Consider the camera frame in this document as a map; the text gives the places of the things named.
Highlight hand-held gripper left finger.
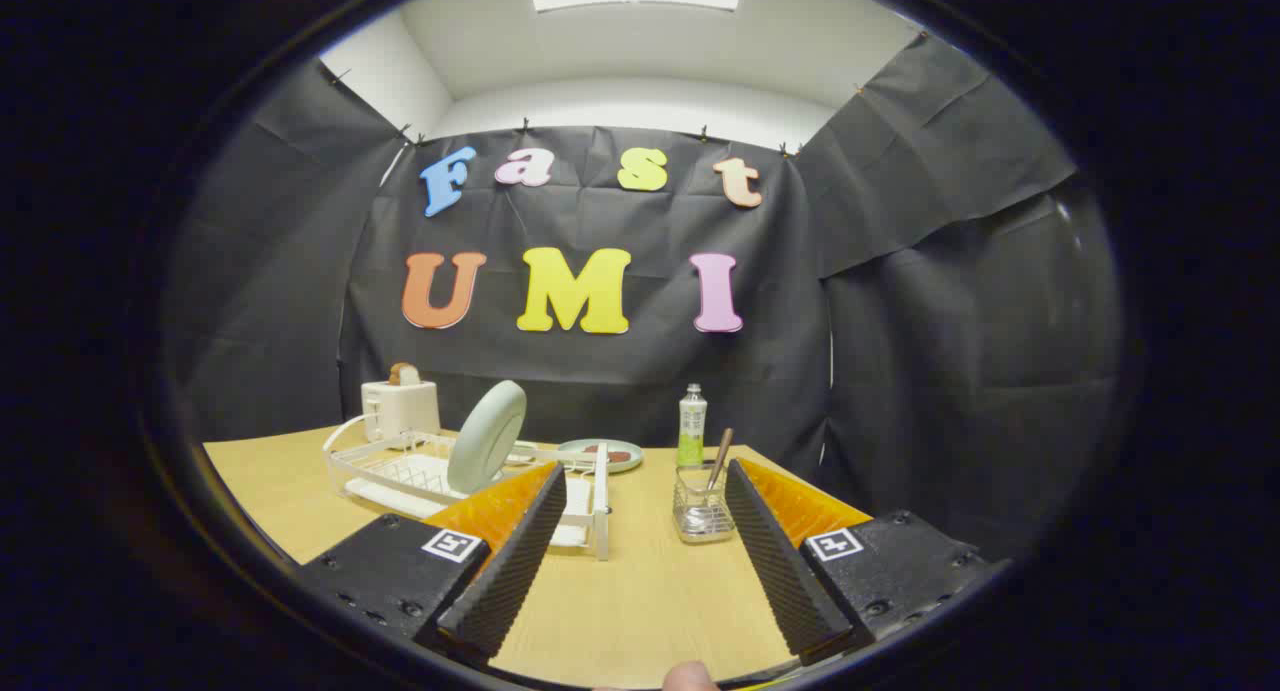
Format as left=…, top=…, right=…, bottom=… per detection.
left=300, top=461, right=568, bottom=667

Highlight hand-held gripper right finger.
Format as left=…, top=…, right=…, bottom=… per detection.
left=724, top=458, right=1011, bottom=667

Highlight wire mesh basket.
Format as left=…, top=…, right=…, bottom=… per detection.
left=672, top=461, right=738, bottom=544

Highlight brown-handled metal spoon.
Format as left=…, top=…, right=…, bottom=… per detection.
left=685, top=428, right=734, bottom=532

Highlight pale green plate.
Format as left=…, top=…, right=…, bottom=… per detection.
left=446, top=380, right=528, bottom=495

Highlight white dish rack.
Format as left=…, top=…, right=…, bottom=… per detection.
left=322, top=414, right=611, bottom=562

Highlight small green plate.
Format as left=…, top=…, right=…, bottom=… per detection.
left=557, top=438, right=644, bottom=474

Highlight green and white bottle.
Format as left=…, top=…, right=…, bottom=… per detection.
left=676, top=383, right=709, bottom=469

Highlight white toaster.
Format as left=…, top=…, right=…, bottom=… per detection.
left=360, top=376, right=442, bottom=442

